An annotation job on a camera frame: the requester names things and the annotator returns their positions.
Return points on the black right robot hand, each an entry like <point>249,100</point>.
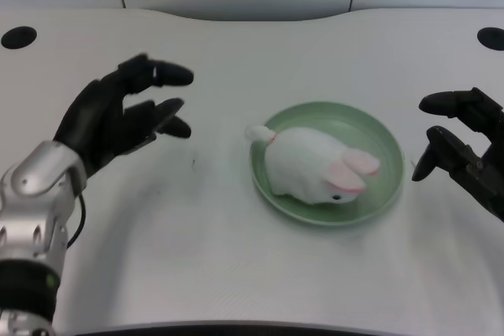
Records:
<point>468,147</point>

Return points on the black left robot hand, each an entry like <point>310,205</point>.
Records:
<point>118,115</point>

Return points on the white plush rabbit doll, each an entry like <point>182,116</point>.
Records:
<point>311,167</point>

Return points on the green round plate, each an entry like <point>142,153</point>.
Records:
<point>386,147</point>

